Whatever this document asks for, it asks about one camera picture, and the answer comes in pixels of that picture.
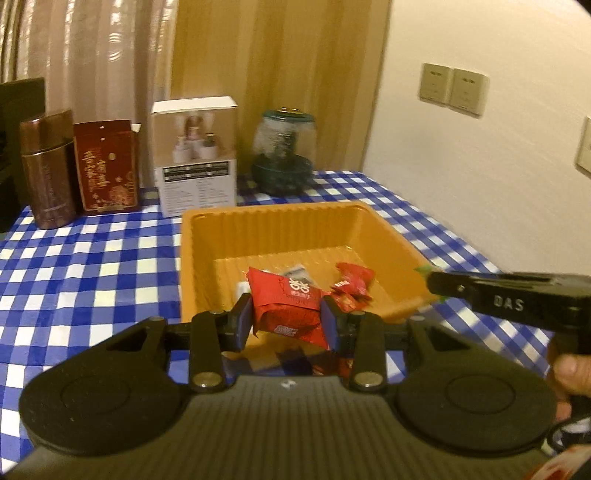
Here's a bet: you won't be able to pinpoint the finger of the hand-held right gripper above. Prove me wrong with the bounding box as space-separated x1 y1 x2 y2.
426 270 483 303

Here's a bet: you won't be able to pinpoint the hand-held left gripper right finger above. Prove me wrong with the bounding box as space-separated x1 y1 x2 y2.
320 294 467 393

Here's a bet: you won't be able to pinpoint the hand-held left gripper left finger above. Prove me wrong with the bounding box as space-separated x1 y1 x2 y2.
99 292 254 394

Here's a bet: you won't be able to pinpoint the small red candy packet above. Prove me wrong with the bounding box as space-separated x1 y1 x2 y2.
330 288 365 315

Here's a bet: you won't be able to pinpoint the large red pillow packet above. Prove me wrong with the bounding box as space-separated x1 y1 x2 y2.
245 266 331 352

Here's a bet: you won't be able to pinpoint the red twisted candy packet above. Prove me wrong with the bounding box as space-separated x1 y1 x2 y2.
335 261 376 303

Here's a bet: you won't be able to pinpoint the red striped snack packet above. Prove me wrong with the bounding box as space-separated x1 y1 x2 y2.
311 353 355 377

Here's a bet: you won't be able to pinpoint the clear packet with dark snack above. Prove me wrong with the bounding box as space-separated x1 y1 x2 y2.
277 263 315 284

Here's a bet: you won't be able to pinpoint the orange plastic tray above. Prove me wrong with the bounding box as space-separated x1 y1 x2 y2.
180 200 439 365

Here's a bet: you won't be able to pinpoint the person's right hand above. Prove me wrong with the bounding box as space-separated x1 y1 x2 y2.
549 342 591 422

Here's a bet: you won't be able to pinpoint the white product box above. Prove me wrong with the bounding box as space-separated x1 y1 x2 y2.
151 95 239 219

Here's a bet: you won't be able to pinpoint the blue checkered tablecloth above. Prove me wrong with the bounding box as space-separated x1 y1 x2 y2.
0 170 557 416

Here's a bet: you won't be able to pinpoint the glass jar with green base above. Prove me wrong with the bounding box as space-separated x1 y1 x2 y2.
250 107 317 197

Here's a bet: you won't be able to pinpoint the red tin box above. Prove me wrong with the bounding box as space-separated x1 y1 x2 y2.
73 119 140 214

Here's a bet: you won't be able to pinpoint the brown tin canister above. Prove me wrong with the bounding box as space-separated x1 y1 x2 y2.
19 108 77 229

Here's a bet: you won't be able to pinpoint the beige wall data plate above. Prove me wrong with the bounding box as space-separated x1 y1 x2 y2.
575 115 591 178

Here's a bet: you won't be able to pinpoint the beige wall socket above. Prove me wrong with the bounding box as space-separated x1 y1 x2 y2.
419 62 454 104
449 68 490 116

